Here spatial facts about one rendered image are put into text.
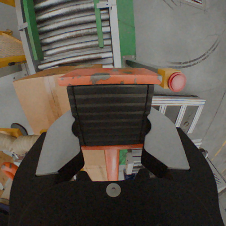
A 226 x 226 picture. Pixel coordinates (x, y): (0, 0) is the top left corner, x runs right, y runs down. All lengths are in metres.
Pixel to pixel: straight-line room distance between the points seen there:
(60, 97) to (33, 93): 0.13
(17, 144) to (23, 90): 0.32
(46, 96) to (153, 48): 1.27
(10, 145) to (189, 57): 1.83
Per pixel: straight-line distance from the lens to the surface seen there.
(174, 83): 0.39
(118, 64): 0.77
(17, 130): 0.42
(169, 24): 1.59
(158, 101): 1.38
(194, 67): 1.82
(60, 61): 0.89
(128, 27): 1.42
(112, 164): 0.18
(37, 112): 0.59
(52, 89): 0.50
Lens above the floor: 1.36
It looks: 60 degrees down
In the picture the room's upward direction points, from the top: 176 degrees clockwise
